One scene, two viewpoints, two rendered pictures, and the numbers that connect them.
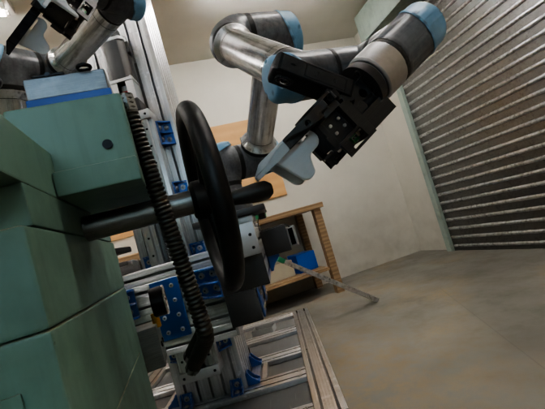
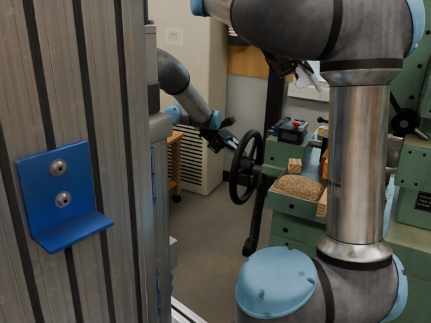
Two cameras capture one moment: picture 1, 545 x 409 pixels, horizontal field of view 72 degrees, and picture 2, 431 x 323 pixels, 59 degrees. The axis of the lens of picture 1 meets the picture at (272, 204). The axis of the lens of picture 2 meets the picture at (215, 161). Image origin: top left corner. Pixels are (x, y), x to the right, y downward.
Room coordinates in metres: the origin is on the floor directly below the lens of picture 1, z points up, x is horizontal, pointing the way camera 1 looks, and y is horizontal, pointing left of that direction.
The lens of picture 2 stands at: (1.62, 0.86, 1.43)
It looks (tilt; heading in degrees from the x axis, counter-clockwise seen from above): 25 degrees down; 221
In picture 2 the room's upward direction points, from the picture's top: 2 degrees clockwise
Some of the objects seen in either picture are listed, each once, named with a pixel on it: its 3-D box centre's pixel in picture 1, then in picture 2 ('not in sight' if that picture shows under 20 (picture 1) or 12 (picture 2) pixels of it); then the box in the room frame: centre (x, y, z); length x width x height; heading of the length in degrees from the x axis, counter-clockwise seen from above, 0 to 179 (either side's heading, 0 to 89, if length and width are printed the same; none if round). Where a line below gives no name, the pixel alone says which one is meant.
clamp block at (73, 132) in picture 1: (85, 151); (289, 148); (0.51, 0.23, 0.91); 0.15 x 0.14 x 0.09; 15
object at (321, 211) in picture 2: not in sight; (340, 169); (0.56, 0.44, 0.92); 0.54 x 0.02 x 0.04; 15
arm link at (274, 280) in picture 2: not in sight; (277, 298); (1.20, 0.63, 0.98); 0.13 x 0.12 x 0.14; 145
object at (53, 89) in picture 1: (75, 103); (290, 129); (0.52, 0.23, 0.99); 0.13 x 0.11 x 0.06; 15
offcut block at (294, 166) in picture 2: not in sight; (294, 166); (0.63, 0.32, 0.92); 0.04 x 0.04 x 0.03; 36
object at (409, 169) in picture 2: not in sight; (413, 161); (0.58, 0.64, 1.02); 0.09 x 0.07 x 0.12; 15
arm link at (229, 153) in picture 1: (220, 165); not in sight; (1.22, 0.13, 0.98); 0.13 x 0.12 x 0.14; 110
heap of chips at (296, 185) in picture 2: not in sight; (299, 183); (0.72, 0.40, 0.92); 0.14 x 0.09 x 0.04; 106
